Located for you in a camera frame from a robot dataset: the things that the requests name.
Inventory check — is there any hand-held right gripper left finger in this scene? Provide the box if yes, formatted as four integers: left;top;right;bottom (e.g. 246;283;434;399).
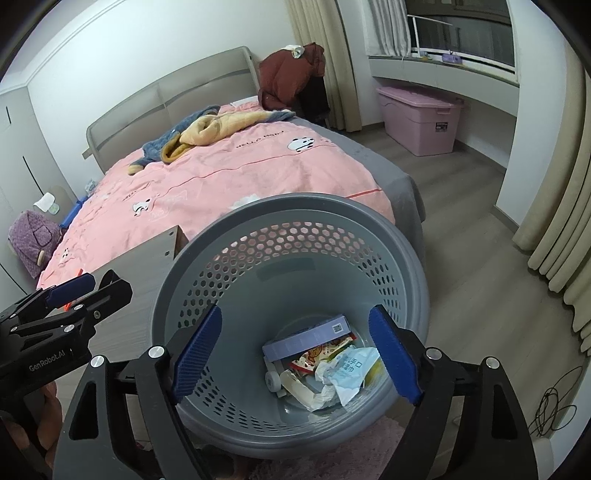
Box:
53;304;223;480

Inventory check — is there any beige paper wrapper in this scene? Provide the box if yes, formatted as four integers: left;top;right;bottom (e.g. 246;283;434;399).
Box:
281;369;342;411

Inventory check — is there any black coiled cable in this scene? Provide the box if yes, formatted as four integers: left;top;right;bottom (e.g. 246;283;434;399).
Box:
526;364;585;437

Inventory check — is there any small white tape roll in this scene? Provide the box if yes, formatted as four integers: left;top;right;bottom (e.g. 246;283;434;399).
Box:
264;369;284;398

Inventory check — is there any purple cardboard box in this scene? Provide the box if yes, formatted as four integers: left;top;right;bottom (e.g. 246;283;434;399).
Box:
262;314;352;363

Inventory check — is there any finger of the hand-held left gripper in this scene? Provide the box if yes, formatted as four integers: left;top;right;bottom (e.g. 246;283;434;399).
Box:
11;270;133;337
0;273;96;330

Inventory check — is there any black chair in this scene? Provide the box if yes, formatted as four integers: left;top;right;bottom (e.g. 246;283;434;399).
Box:
298;76;331;125

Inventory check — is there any white sheer curtain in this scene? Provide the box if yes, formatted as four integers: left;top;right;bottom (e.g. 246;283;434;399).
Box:
367;0;411;57

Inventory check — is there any blue plastic item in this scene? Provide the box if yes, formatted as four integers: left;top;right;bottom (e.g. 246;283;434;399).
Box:
59;198;88;229

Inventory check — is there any pink fluffy rug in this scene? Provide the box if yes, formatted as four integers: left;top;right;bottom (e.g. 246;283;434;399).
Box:
249;415;407;480

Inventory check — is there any long beige curtain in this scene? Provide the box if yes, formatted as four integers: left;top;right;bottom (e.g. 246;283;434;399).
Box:
513;51;591;361

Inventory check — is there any dark window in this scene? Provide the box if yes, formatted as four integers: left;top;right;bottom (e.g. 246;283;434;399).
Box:
404;0;518;70

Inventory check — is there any pink plastic storage box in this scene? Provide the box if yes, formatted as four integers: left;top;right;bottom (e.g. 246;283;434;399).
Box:
376;85;466;155

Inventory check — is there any pink printed duvet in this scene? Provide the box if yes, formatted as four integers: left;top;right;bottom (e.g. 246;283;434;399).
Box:
37;102;395;289

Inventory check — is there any grey bay window sill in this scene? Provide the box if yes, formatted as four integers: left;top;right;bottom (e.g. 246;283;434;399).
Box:
368;54;520;116

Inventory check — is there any beige window curtain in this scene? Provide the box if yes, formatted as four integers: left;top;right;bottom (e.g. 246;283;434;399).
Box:
285;0;363;132

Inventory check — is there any purple plush bag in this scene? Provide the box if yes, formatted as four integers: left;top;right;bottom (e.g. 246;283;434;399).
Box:
8;210;63;280

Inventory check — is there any light blue wet wipes packet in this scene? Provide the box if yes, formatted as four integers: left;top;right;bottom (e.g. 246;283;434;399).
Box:
323;346;382;407

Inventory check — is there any grey perforated plastic wastebasket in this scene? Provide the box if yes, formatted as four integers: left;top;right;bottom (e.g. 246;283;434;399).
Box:
150;194;431;460

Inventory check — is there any blue and yellow blanket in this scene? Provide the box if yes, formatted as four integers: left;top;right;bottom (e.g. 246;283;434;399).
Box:
127;105;296;176

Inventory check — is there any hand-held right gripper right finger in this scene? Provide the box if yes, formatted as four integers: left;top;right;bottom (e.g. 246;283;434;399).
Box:
368;304;539;480

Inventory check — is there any grey upholstered bed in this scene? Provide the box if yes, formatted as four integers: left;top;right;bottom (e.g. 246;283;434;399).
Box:
83;46;426;296

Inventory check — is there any person's left hand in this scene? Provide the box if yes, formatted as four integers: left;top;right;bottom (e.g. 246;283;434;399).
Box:
0;382;63;464

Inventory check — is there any red printed snack packet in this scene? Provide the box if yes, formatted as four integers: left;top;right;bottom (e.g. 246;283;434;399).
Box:
290;339;356;372

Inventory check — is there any white metal rack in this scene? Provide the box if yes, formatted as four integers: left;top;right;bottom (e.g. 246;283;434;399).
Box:
409;15;462;56

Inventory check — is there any brown red jacket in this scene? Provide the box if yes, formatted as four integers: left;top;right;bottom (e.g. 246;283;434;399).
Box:
257;42;326;112

